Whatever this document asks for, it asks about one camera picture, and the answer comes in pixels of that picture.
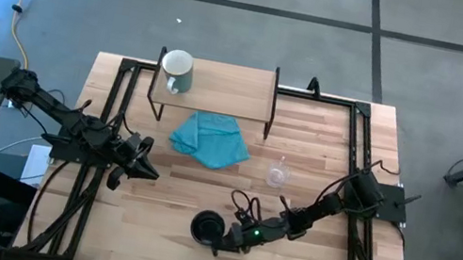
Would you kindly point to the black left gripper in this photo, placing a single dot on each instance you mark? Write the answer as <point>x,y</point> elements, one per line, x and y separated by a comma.
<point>129,152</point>

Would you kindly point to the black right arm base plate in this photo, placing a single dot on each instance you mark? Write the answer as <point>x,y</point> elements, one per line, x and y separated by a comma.
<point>390,203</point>

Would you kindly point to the wooden shelf black frame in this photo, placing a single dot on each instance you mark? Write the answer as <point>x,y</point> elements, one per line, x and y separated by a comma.
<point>228,91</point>

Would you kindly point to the black table frame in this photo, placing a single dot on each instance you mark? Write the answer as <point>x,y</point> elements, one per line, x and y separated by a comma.
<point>337,102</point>

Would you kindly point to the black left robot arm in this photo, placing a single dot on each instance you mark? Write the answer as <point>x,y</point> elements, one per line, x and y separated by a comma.
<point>70,121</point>

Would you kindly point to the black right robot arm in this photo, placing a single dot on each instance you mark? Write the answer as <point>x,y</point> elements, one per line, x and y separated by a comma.
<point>328,204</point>

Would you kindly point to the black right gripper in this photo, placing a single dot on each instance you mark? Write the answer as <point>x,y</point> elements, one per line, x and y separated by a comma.
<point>241,238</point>

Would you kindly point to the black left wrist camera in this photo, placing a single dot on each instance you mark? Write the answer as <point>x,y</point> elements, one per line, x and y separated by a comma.
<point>115,179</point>

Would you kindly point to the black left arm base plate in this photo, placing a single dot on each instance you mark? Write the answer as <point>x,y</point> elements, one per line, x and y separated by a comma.
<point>65,154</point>

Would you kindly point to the black bracket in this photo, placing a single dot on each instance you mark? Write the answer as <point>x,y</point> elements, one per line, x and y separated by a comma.
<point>314,87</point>

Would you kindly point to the teal cloth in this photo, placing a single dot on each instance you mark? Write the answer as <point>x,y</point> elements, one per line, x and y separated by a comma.
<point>210,140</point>

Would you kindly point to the clear glass cup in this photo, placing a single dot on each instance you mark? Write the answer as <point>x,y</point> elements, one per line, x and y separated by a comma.
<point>277,174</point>

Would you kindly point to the black speckled enamel mug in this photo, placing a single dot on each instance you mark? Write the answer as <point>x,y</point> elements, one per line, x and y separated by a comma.
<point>204,228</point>

